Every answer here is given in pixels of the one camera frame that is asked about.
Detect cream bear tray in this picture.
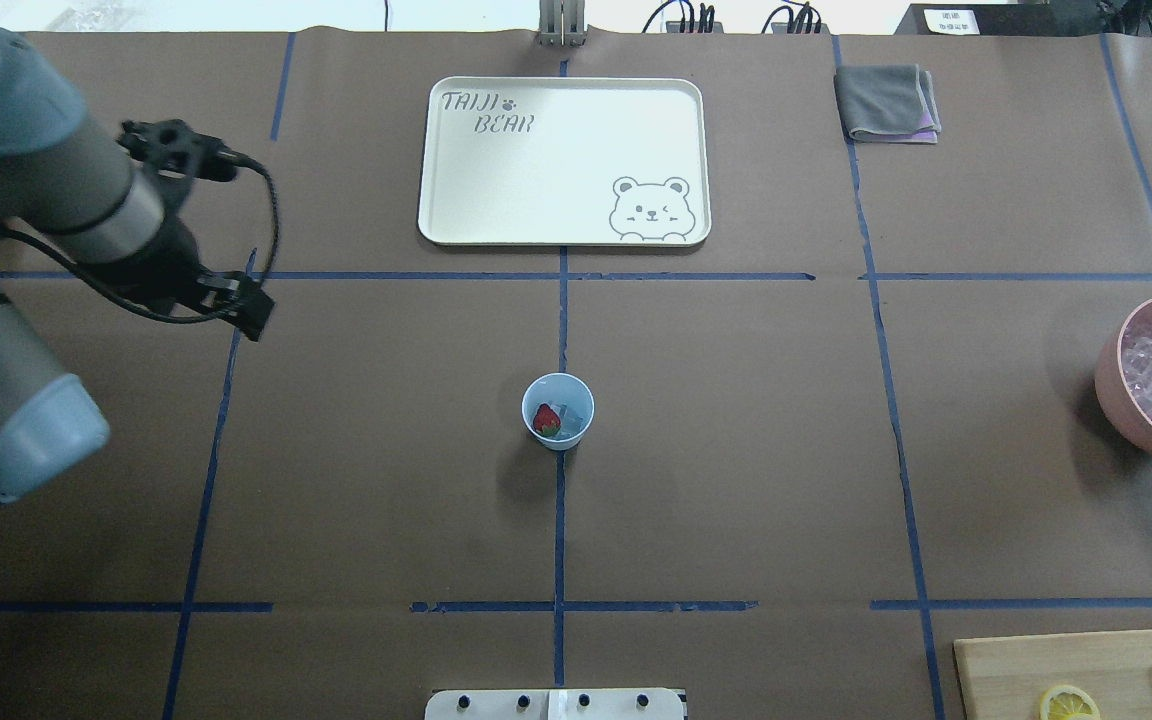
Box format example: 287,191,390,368
417,76,713,249

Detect wooden cutting board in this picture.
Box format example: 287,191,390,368
954,630,1152,719

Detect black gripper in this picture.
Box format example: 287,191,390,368
70,119,275,342

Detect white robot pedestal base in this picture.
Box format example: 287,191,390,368
424,687,689,719

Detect lemon slices row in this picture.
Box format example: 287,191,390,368
1037,685,1102,720

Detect aluminium frame post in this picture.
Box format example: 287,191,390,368
538,0,588,47

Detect ice cubes in cup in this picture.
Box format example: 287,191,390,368
556,404,588,439

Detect red strawberry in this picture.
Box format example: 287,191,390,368
530,404,559,439

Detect grey folded cloth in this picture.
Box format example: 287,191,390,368
835,65,943,145

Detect light blue plastic cup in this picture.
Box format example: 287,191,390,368
520,373,596,450

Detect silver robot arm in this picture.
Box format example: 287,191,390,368
0,26,282,503

